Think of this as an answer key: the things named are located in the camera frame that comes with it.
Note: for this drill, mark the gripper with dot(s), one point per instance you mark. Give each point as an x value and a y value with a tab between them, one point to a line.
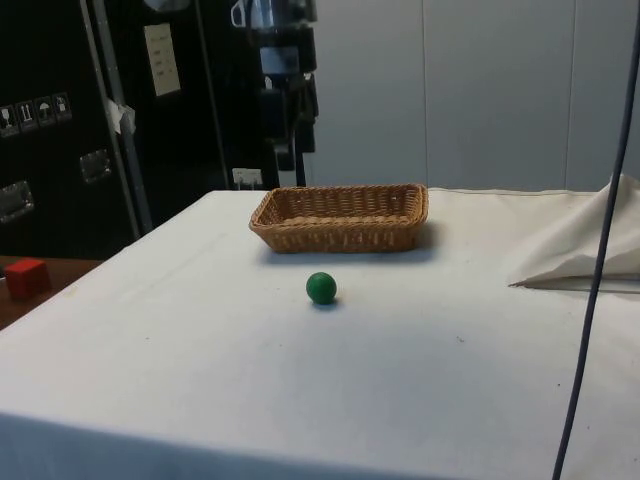
287	97

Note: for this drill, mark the green ball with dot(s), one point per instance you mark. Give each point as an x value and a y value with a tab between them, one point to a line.
321	288

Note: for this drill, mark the wicker basket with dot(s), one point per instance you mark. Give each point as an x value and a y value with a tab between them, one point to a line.
345	232

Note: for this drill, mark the pale locker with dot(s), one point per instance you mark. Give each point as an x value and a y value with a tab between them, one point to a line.
372	100

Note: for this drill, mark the black cabinet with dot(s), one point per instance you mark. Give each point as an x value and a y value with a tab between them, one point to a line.
50	200

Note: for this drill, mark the brown wooden table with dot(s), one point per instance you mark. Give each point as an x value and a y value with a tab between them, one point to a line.
70	280

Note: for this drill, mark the red cube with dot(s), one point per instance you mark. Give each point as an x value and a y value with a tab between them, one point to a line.
27	280

